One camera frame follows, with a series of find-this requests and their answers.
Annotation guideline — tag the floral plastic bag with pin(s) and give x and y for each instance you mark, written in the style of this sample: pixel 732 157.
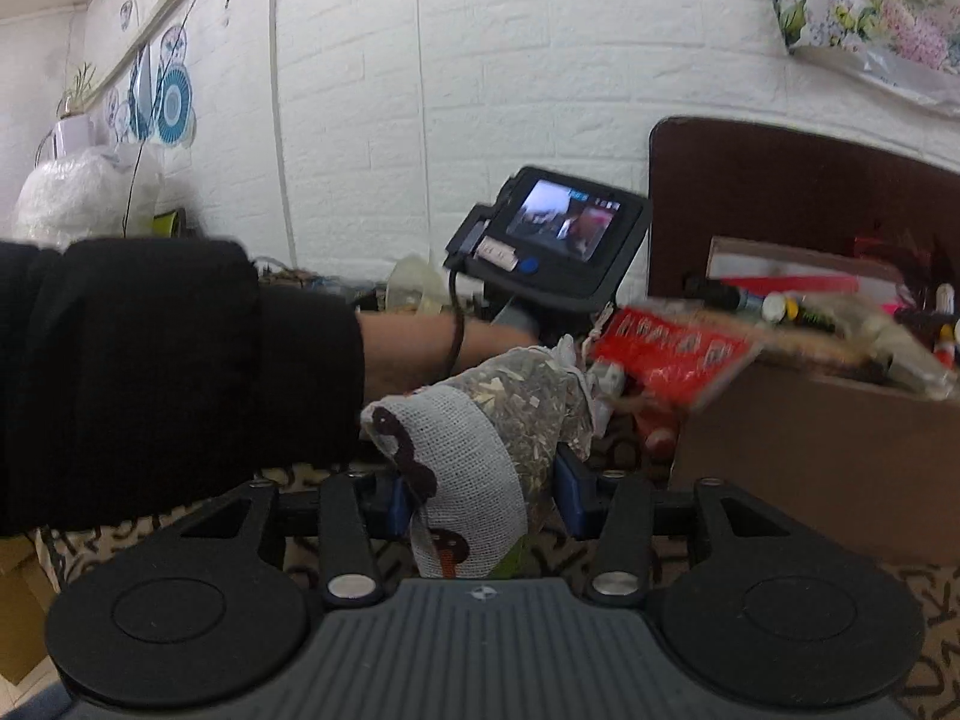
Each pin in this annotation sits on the floral plastic bag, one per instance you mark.
pixel 877 15

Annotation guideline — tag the cardboard box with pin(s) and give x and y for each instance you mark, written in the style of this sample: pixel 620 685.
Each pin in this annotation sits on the cardboard box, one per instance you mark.
pixel 810 465

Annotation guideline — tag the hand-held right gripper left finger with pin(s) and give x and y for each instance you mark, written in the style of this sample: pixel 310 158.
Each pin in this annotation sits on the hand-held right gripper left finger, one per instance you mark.
pixel 397 506

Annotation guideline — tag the red and white flat box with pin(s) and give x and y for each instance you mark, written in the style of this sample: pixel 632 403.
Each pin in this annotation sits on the red and white flat box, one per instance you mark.
pixel 787 270

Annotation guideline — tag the white gauze herb sachet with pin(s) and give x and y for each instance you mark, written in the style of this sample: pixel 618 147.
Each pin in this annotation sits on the white gauze herb sachet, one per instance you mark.
pixel 480 427

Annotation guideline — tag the blue flower wall decal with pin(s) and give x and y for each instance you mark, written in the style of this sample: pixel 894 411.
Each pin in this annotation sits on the blue flower wall decal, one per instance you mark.
pixel 169 101

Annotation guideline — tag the white-capped black marker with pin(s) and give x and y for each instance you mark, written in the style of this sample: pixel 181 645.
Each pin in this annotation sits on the white-capped black marker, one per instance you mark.
pixel 731 298

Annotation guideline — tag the green object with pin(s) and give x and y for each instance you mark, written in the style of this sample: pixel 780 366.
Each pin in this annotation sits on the green object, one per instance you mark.
pixel 169 223

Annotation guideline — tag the white pot with plant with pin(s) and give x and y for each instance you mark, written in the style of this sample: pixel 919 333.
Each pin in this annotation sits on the white pot with plant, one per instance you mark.
pixel 75 124

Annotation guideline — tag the dark brown headboard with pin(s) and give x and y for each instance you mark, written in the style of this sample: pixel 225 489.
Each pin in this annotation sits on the dark brown headboard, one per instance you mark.
pixel 750 180

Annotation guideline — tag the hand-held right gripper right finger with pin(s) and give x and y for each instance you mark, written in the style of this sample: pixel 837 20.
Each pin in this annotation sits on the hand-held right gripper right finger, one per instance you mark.
pixel 571 499

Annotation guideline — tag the red patterned packet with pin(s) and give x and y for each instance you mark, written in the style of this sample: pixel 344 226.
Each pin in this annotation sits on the red patterned packet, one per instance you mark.
pixel 675 352

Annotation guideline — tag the person's left forearm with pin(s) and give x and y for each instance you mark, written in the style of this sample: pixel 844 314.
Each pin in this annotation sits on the person's left forearm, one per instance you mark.
pixel 150 360

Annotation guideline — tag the white plastic bag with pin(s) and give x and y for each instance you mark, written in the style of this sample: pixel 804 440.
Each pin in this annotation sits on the white plastic bag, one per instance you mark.
pixel 75 195

